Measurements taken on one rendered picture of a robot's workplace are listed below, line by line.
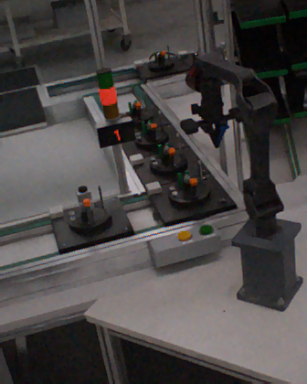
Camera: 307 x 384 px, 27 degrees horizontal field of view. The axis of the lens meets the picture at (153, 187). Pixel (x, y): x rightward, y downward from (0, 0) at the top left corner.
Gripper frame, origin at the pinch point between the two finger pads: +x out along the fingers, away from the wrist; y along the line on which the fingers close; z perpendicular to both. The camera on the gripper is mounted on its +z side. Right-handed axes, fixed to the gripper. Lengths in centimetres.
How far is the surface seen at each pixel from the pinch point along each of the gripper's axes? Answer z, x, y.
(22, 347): 63, 108, 76
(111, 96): 29.2, -8.0, 23.3
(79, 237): 12, 28, 44
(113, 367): -14, 60, 44
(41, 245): 21, 34, 56
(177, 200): 15.1, 26.5, 10.1
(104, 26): 523, 97, -53
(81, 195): 17.8, 17.4, 39.8
